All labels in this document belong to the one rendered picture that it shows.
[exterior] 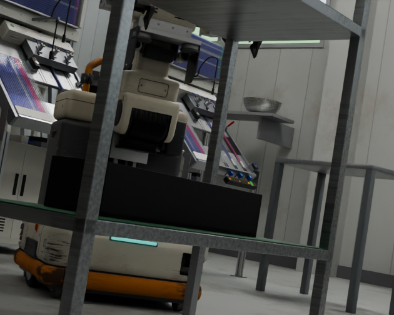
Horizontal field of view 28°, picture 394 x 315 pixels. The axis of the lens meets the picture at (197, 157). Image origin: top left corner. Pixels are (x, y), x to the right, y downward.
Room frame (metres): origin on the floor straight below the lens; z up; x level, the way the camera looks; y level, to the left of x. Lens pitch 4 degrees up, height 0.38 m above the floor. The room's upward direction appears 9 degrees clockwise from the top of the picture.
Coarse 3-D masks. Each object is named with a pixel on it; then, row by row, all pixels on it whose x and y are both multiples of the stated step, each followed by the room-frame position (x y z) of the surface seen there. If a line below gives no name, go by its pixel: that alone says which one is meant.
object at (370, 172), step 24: (312, 168) 4.71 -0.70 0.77; (360, 168) 4.24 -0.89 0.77; (384, 168) 4.26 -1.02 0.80; (312, 216) 4.97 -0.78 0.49; (360, 216) 4.21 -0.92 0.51; (312, 240) 4.95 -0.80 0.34; (360, 240) 4.19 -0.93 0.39; (264, 264) 4.68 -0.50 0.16; (312, 264) 4.97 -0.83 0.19; (360, 264) 4.20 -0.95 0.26; (264, 288) 4.70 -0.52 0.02
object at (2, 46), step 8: (0, 40) 4.32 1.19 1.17; (0, 48) 4.26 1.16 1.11; (8, 48) 4.32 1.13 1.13; (16, 48) 4.39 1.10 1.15; (16, 56) 4.32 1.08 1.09; (24, 56) 4.39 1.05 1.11; (40, 64) 4.45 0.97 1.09; (32, 72) 4.32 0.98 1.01; (40, 72) 4.39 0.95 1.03; (48, 72) 4.45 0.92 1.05; (56, 72) 4.52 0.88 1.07; (64, 72) 4.59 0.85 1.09; (40, 80) 4.33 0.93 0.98; (48, 80) 4.39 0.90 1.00; (64, 80) 4.53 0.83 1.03; (72, 80) 4.60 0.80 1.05; (56, 88) 4.49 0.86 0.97; (64, 88) 4.46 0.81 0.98; (72, 88) 4.52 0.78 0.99; (80, 88) 4.60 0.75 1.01
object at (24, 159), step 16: (16, 144) 4.30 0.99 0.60; (16, 160) 4.31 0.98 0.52; (32, 160) 4.39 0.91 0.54; (16, 176) 4.32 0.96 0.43; (32, 176) 4.41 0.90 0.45; (0, 192) 4.26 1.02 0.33; (16, 192) 4.34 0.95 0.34; (32, 192) 4.42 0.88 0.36; (0, 224) 4.28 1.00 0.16; (16, 224) 4.37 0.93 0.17; (0, 240) 4.30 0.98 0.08; (16, 240) 4.39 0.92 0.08
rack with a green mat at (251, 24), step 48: (144, 0) 2.04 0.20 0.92; (192, 0) 1.96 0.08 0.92; (240, 0) 1.89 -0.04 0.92; (288, 0) 1.83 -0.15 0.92; (96, 96) 1.39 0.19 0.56; (96, 144) 1.38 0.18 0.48; (336, 144) 2.06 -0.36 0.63; (96, 192) 1.39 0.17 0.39; (336, 192) 2.05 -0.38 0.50; (144, 240) 1.50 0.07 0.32; (192, 240) 1.61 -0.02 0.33; (240, 240) 1.74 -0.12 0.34; (192, 288) 2.32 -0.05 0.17
